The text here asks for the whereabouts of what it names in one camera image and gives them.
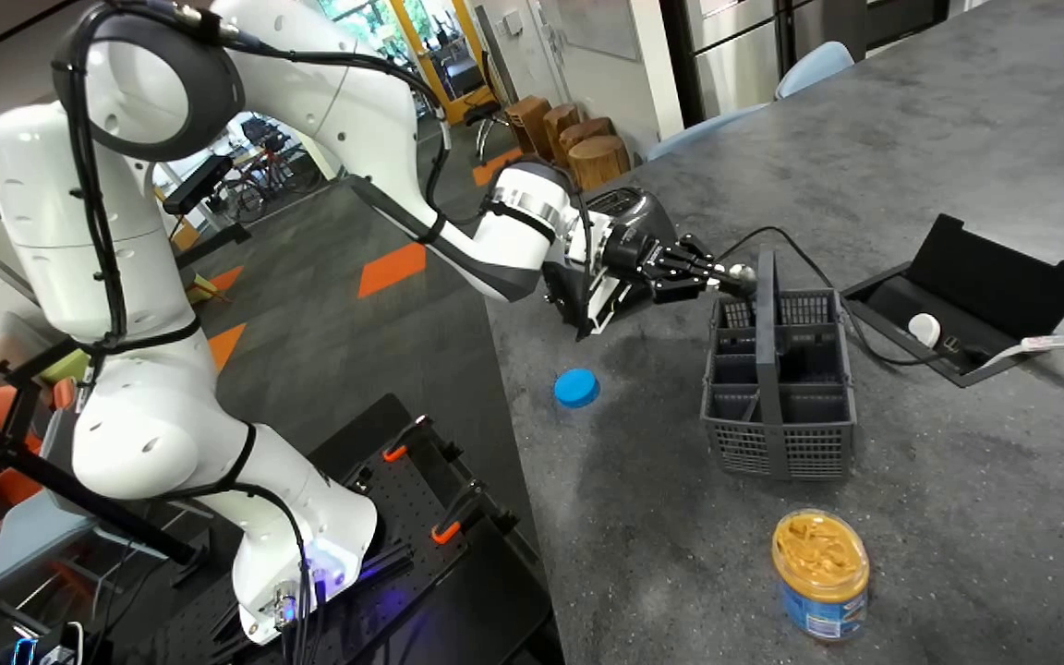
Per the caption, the black toaster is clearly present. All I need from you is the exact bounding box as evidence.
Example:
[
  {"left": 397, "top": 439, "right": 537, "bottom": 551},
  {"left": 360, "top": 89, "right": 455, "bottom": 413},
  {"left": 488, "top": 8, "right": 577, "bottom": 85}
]
[{"left": 537, "top": 181, "right": 693, "bottom": 339}]

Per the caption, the blue plastic jar lid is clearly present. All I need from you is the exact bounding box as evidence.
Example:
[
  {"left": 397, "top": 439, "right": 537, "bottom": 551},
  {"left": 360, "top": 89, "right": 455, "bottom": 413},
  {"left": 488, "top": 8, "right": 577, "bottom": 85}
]
[{"left": 552, "top": 365, "right": 601, "bottom": 413}]

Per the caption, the stainless steel fridge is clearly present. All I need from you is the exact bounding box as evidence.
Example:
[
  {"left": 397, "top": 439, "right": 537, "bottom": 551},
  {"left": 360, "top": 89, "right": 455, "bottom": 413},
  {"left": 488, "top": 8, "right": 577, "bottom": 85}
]
[{"left": 659, "top": 0, "right": 806, "bottom": 123}]

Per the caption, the black robot cart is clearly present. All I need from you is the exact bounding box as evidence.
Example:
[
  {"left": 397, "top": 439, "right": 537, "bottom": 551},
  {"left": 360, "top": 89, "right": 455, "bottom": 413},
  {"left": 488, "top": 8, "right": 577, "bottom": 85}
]
[{"left": 100, "top": 391, "right": 563, "bottom": 665}]

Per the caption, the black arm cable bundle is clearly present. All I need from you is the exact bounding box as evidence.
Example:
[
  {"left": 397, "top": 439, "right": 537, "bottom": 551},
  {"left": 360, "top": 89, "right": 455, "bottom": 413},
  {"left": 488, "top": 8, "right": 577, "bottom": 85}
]
[{"left": 49, "top": 0, "right": 319, "bottom": 662}]

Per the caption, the white round power plug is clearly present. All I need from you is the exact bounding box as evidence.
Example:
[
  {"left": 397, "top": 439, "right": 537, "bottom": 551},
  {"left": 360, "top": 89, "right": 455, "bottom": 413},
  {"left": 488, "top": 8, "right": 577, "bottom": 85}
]
[{"left": 907, "top": 311, "right": 946, "bottom": 346}]

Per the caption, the round wooden stool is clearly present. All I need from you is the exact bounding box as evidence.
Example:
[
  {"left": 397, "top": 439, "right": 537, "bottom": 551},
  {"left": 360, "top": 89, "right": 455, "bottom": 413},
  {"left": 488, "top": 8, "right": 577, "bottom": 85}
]
[
  {"left": 552, "top": 110, "right": 621, "bottom": 161},
  {"left": 507, "top": 93, "right": 557, "bottom": 157},
  {"left": 565, "top": 130, "right": 635, "bottom": 194}
]

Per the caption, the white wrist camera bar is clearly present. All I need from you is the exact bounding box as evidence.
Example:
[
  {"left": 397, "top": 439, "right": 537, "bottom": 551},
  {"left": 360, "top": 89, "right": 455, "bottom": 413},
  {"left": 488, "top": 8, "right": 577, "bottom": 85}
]
[{"left": 565, "top": 213, "right": 635, "bottom": 325}]

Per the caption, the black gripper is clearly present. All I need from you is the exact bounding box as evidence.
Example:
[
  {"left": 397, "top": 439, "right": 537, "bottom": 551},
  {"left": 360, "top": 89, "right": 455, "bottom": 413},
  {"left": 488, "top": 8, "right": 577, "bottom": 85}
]
[{"left": 610, "top": 227, "right": 739, "bottom": 311}]

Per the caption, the black counter outlet box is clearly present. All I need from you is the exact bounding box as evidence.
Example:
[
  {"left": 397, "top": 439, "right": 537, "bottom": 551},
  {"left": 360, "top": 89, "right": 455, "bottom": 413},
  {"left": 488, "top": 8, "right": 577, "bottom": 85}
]
[{"left": 842, "top": 213, "right": 1064, "bottom": 391}]

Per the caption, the orange-lidded blue can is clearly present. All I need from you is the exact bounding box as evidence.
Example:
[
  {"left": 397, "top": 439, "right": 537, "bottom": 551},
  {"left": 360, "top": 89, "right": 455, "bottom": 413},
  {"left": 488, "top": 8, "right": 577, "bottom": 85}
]
[{"left": 768, "top": 507, "right": 877, "bottom": 645}]

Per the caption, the black toaster power cable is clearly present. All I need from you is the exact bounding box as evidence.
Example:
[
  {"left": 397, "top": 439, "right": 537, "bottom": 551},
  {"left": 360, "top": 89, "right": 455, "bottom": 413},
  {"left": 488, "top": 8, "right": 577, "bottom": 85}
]
[{"left": 711, "top": 221, "right": 932, "bottom": 371}]

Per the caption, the white power cable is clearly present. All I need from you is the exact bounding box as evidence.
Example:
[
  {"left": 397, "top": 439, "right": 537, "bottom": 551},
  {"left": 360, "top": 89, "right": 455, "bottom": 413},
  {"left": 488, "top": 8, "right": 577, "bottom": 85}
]
[{"left": 967, "top": 332, "right": 1064, "bottom": 371}]

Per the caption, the black orange bar clamp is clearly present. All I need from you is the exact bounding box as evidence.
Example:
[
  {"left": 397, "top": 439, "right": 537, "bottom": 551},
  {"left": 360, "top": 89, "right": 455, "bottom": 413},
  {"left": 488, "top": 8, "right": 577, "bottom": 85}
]
[
  {"left": 430, "top": 484, "right": 488, "bottom": 545},
  {"left": 379, "top": 408, "right": 438, "bottom": 470}
]

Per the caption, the light blue chair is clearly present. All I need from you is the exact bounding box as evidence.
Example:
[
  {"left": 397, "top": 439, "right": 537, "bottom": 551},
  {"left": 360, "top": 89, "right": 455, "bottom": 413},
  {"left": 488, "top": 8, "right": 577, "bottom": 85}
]
[
  {"left": 646, "top": 104, "right": 768, "bottom": 161},
  {"left": 771, "top": 36, "right": 860, "bottom": 104}
]

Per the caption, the grey plastic cutlery holder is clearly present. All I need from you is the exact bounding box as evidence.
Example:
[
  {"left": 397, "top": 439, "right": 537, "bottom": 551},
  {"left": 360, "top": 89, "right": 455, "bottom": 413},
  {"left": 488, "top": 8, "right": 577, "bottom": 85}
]
[{"left": 698, "top": 252, "right": 860, "bottom": 484}]

